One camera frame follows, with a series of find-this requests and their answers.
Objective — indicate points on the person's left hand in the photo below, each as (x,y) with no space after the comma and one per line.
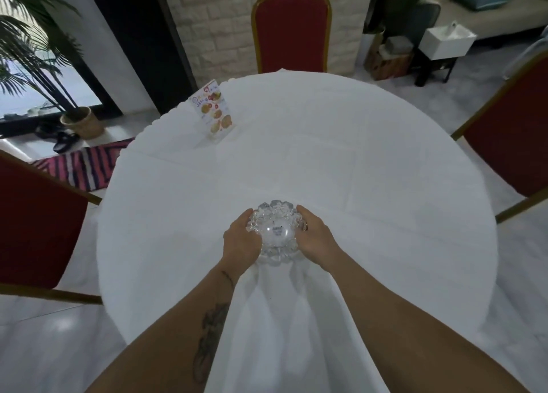
(237,247)

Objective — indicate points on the person's right hand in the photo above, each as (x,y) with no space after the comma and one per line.
(319,245)

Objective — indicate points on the person's left thumb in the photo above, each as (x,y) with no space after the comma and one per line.
(246,219)

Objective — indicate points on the person's right thumb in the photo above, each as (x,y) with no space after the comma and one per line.
(307,215)

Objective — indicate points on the clear cut glass bowl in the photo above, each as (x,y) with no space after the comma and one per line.
(276,232)

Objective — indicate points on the person's left forearm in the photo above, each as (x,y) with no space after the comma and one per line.
(180,332)

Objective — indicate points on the person's right forearm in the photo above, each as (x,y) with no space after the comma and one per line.
(406,332)

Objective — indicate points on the white tablecloth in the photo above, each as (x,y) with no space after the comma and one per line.
(299,148)

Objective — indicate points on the colourful menu card stand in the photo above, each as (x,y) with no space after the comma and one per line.
(214,110)

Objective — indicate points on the pink striped rug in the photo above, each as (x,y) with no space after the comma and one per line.
(87,166)

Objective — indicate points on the red gold-framed banquet chair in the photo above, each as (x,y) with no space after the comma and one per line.
(292,29)
(513,140)
(38,230)

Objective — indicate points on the woven basket plant pot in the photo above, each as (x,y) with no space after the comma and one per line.
(83,123)

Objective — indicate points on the black sandals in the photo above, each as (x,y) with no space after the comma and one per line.
(60,138)

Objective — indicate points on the white box on black stand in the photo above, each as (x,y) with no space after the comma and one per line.
(445,44)

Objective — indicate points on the dark green potted plant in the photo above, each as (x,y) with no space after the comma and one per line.
(406,3)

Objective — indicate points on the beige sofa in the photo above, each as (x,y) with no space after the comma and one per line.
(492,18)

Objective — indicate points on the green palm plant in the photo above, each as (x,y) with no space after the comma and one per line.
(30,41)

